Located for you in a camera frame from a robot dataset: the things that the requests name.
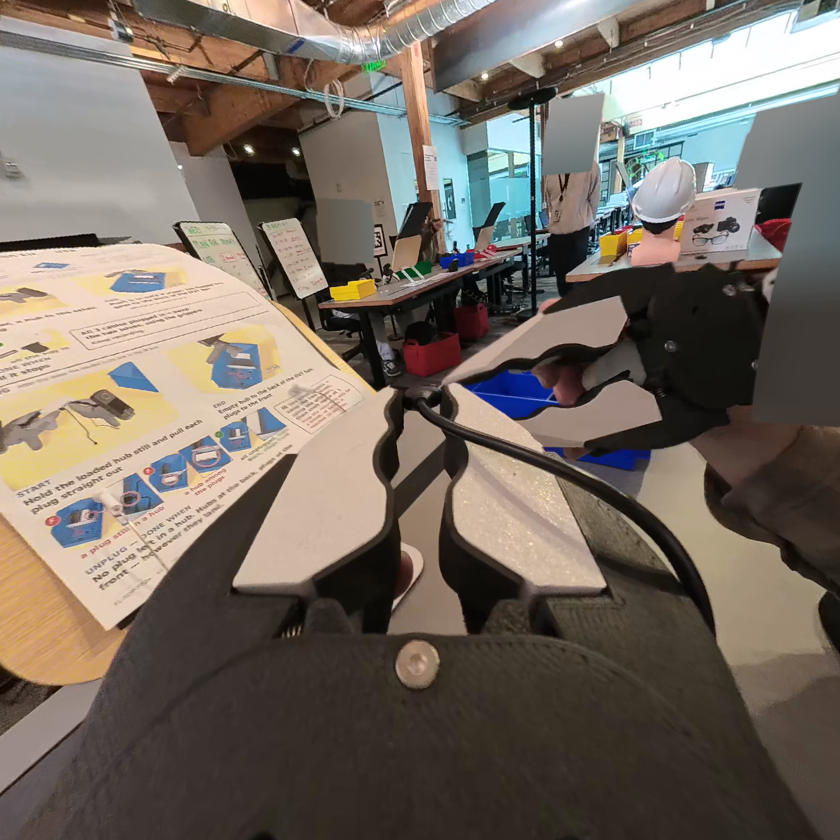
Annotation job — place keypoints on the person's right forearm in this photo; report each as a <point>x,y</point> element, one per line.
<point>788,512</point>

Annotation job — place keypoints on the white hard hat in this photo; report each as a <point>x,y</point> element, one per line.
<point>663,190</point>

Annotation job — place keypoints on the black pole stand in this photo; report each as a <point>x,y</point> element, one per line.
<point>532,197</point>

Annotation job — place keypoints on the white cardboard box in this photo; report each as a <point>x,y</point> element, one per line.
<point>719,223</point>

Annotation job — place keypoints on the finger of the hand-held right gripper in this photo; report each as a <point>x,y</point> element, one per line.
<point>551,331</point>
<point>604,418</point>

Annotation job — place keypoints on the printed instruction sheet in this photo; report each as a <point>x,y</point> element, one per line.
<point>131,433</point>

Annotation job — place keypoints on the wooden work table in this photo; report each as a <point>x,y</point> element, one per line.
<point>591,267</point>
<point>394,292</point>

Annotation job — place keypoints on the red plastic bin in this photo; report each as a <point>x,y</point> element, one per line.
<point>433,357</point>

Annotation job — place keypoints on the person's right hand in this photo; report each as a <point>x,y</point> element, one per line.
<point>735,446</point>

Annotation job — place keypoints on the white easel board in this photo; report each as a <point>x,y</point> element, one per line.
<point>292,256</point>
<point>221,250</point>

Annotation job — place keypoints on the yellow plastic bin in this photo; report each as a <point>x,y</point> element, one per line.
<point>352,290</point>

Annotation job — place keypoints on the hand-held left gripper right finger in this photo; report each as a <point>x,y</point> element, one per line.
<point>525,525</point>

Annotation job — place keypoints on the wooden column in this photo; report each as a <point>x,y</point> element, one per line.
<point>420,131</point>

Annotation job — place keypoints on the blue plastic bin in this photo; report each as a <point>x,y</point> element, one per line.
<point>512,394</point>

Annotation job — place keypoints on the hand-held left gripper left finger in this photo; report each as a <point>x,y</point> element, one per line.
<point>309,525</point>

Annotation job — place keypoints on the instruction sheet on stand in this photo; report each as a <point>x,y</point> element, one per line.
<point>40,630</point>

